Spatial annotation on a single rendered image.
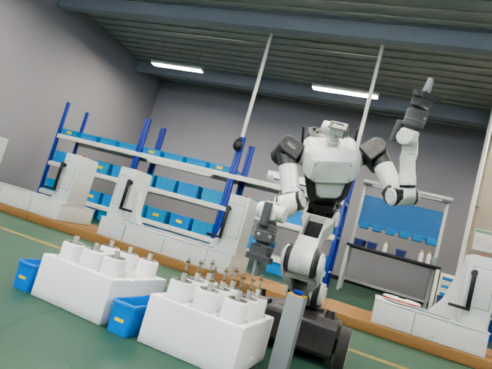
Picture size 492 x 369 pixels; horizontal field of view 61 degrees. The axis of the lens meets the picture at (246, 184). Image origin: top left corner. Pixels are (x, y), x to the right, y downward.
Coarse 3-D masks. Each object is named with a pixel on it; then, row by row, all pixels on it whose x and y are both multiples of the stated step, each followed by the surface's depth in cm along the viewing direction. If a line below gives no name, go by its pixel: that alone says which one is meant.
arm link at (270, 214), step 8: (264, 208) 163; (272, 208) 166; (280, 208) 165; (264, 216) 162; (272, 216) 165; (280, 216) 164; (256, 224) 167; (264, 224) 162; (272, 224) 165; (272, 232) 164
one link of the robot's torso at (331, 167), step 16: (304, 128) 207; (320, 128) 216; (304, 144) 206; (320, 144) 200; (336, 144) 196; (352, 144) 201; (304, 160) 199; (320, 160) 194; (336, 160) 194; (352, 160) 194; (320, 176) 199; (336, 176) 198; (352, 176) 198; (320, 192) 205; (336, 192) 204
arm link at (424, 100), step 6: (414, 90) 175; (420, 90) 173; (414, 96) 176; (420, 96) 173; (426, 96) 174; (432, 96) 176; (414, 102) 176; (420, 102) 174; (426, 102) 176; (432, 102) 178; (408, 108) 179; (414, 108) 177; (420, 108) 176; (426, 108) 176; (408, 114) 178; (414, 114) 176; (420, 114) 175; (426, 114) 176; (420, 120) 176
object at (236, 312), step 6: (228, 300) 151; (234, 300) 151; (222, 306) 153; (228, 306) 150; (234, 306) 149; (240, 306) 150; (246, 306) 151; (222, 312) 151; (228, 312) 149; (234, 312) 149; (240, 312) 149; (246, 312) 152; (228, 318) 149; (234, 318) 149; (240, 318) 150; (240, 324) 150
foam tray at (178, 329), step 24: (168, 312) 154; (192, 312) 151; (144, 336) 155; (168, 336) 152; (192, 336) 149; (216, 336) 146; (240, 336) 143; (264, 336) 171; (192, 360) 147; (216, 360) 144; (240, 360) 147
